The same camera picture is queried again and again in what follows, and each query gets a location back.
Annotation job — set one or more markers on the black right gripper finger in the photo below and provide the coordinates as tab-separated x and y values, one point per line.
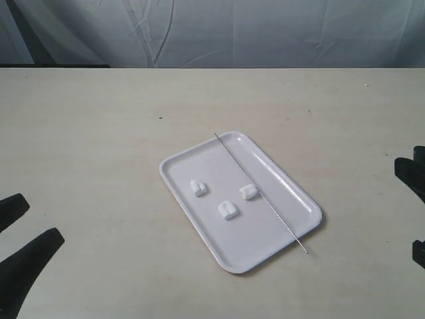
418	253
411	171

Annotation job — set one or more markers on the white backdrop curtain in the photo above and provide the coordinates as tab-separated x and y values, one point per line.
213	34

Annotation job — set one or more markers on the thin metal skewer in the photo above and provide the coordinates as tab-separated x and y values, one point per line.
261	193

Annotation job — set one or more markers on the white rectangular plastic tray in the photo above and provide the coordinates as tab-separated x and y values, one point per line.
255	234

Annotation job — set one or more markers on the white marshmallow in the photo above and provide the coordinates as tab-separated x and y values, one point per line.
249	191
227	210
198	187

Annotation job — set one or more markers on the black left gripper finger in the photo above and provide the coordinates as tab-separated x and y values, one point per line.
12	208
20	270

